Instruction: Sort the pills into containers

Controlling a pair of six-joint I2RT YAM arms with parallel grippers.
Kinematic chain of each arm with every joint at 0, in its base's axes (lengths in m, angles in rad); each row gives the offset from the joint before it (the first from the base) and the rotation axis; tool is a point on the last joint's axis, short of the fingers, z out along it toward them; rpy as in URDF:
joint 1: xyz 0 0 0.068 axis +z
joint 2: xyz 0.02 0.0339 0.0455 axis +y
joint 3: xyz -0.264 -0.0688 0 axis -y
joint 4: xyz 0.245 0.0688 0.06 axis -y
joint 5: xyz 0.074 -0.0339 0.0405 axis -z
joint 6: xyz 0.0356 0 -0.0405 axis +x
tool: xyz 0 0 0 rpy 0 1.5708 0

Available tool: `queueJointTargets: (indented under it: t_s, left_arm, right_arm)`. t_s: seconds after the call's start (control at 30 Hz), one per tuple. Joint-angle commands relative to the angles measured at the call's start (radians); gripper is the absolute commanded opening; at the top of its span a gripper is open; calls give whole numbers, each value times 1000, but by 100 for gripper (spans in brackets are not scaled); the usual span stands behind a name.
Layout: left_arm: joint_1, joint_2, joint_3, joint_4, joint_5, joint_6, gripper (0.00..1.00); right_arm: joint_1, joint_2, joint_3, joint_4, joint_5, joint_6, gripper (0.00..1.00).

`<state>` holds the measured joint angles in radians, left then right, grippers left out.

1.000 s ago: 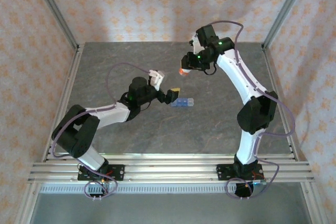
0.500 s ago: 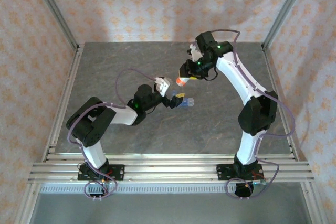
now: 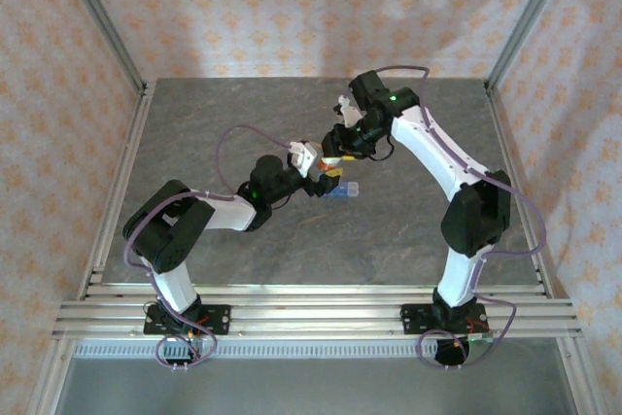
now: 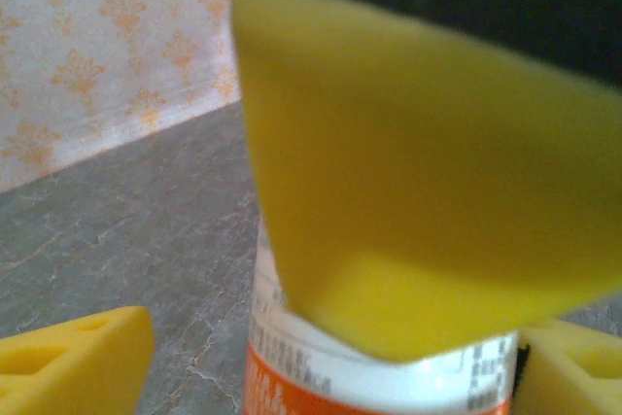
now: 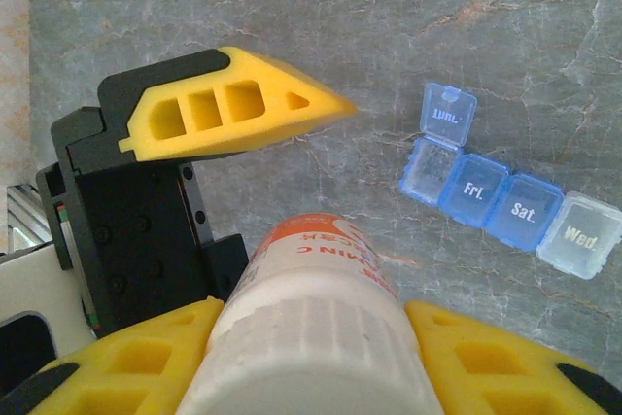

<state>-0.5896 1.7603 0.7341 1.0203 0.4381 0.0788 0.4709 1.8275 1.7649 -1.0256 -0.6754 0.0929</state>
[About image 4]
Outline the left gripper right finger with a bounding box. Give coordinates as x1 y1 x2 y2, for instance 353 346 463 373
513 320 622 415

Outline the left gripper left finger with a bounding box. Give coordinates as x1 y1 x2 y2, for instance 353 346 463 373
0 305 157 415

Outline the white pill bottle orange label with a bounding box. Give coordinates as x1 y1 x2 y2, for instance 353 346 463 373
240 225 522 415

